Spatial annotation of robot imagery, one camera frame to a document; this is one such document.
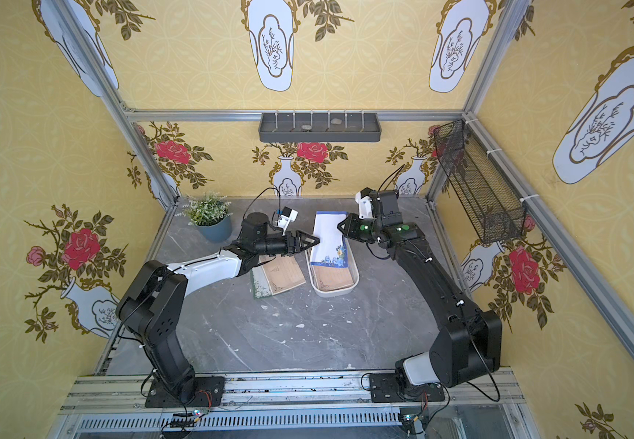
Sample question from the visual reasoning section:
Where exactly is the blue floral stationery paper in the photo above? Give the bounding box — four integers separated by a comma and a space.
310, 211, 348, 268

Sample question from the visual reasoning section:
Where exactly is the brown lined stationery paper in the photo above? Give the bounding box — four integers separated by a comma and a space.
311, 265, 355, 293

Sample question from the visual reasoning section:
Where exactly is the white oval storage box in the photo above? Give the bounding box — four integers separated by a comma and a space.
306, 243, 360, 298

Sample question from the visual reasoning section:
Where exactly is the green bordered stationery paper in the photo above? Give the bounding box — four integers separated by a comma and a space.
250, 267, 273, 299

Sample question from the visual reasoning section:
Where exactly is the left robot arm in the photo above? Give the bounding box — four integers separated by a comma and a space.
117, 212, 320, 404

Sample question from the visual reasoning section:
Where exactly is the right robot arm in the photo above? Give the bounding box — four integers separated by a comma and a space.
337, 188, 503, 393

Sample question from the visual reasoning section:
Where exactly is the potted green plant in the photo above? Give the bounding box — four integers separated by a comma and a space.
183, 193, 232, 243

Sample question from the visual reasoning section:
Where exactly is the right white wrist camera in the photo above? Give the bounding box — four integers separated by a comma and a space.
355, 188, 373, 220

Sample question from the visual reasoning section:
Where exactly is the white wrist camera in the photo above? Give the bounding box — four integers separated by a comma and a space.
355, 188, 373, 220
274, 207, 298, 230

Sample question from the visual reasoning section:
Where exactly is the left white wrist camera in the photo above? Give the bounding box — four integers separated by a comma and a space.
274, 207, 298, 230

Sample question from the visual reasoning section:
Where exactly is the grey wall shelf tray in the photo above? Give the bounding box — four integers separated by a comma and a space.
258, 111, 382, 144

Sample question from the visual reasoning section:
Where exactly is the black wire mesh basket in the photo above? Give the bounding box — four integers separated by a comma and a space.
434, 120, 527, 244

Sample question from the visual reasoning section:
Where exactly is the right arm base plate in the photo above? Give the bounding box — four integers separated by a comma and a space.
362, 372, 446, 404

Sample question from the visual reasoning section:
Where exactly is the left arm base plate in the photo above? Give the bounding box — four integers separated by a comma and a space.
145, 376, 225, 408

